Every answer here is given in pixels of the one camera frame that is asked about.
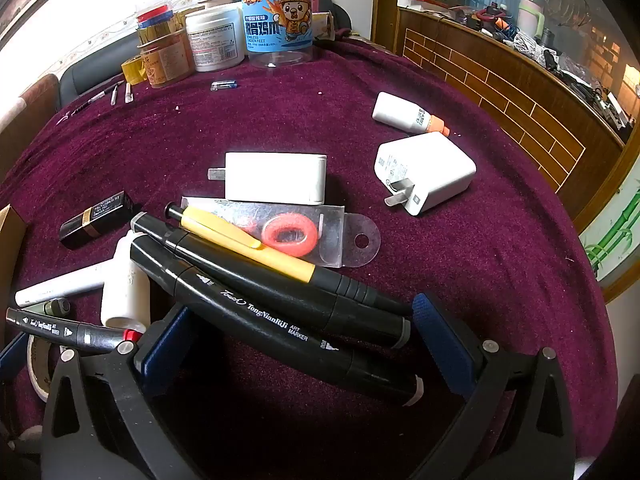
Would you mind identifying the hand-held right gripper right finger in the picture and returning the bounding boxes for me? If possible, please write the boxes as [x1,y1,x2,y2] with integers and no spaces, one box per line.
[411,291,577,480]

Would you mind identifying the wooden partition frame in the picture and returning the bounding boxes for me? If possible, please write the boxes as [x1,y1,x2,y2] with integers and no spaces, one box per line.
[371,0,407,57]

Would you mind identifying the white plastic jar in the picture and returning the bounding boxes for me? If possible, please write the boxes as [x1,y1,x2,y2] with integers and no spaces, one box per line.
[185,2,245,73]

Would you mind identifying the black art marker grey ends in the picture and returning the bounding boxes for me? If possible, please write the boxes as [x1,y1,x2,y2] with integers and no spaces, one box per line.
[130,212,412,349]

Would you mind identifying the brown armchair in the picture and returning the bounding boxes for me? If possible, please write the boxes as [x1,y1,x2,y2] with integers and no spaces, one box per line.
[0,74,62,167]

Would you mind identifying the yellow and black pen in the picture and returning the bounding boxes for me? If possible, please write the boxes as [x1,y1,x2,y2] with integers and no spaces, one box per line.
[166,202,401,312]

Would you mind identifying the black lipstick tube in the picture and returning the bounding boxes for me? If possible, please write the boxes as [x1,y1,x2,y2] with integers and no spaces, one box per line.
[59,190,134,250]

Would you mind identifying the jar with red blue lid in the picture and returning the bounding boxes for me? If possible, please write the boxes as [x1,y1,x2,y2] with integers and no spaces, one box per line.
[136,0,174,29]

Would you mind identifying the pile of assorted clutter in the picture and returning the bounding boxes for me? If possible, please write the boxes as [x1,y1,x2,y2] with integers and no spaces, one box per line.
[450,2,637,137]

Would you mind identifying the wooden counter brick pattern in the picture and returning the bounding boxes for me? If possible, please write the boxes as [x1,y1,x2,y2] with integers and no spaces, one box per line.
[397,7,640,221]

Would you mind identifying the brown label jar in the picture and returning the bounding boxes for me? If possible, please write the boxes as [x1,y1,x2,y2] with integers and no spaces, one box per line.
[136,29,197,89]

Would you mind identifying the black bag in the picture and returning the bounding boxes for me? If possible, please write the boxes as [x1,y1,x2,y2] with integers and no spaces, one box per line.
[327,4,357,44]

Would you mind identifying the white glue bottle orange cap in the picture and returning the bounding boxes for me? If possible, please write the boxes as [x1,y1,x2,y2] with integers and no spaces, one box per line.
[371,91,452,137]

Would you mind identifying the white plastic tube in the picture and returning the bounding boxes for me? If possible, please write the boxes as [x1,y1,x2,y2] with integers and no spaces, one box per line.
[101,230,152,334]

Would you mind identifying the green marker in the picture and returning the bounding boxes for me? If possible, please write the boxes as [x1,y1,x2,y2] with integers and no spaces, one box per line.
[20,298,71,317]

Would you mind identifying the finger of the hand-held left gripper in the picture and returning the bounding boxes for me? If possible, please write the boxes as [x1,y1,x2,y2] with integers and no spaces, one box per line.
[0,332,29,382]

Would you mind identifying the white square wall charger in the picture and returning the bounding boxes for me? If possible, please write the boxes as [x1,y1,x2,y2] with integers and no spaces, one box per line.
[374,131,477,217]

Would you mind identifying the clear jar blue label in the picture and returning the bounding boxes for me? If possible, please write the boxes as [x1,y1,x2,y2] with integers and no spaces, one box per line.
[239,0,314,69]

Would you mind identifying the burgundy tablecloth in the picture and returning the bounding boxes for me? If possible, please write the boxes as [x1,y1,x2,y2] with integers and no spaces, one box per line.
[0,35,618,480]

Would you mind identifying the clear packet with pink ring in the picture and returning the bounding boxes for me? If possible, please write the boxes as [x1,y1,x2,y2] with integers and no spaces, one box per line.
[180,196,382,269]

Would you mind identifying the black marker red cap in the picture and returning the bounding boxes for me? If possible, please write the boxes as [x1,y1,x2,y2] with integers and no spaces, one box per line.
[5,308,144,357]

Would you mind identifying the black tape roll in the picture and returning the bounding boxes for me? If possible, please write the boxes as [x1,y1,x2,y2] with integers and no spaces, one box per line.
[26,334,67,402]

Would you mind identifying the white jug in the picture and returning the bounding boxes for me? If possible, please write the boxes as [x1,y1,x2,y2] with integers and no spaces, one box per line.
[516,0,547,37]

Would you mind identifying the yellow tape roll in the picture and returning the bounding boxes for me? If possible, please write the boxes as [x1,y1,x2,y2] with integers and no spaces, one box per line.
[120,57,149,86]

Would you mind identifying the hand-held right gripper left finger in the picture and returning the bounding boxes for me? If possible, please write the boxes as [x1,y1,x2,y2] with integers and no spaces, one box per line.
[40,302,201,480]

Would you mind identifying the bamboo wall sticker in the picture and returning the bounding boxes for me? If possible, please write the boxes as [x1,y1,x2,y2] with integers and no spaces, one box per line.
[579,186,640,282]

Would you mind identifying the black leather sofa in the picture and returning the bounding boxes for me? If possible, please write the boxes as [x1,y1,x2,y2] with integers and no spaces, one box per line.
[59,35,147,111]

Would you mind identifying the black art marker white ends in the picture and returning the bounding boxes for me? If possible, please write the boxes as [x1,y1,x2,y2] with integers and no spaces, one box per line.
[129,234,425,407]

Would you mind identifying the cardboard box tray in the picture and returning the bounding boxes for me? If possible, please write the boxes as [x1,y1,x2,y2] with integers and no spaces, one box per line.
[0,204,28,311]

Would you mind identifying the white marker pen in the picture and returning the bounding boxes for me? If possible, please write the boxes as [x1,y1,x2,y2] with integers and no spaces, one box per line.
[15,260,121,309]

